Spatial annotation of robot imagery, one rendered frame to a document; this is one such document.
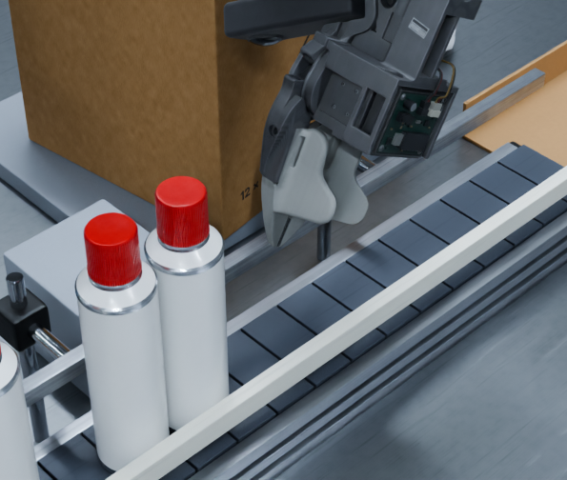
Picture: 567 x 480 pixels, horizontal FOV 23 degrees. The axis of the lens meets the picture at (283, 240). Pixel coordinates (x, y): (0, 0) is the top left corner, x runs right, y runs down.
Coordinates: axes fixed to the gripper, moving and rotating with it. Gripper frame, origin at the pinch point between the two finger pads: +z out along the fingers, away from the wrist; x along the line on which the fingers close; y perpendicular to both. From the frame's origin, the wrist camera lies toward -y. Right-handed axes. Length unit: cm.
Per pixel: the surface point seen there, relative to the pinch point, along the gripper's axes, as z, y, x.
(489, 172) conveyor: -3.2, -3.4, 31.6
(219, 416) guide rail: 12.8, 4.1, -3.1
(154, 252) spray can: 2.2, -0.2, -10.6
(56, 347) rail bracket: 12.1, -5.0, -11.0
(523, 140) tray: -4.8, -7.9, 43.5
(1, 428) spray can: 12.2, 2.7, -21.3
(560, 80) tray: -10, -12, 53
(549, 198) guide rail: -4.6, 4.3, 28.7
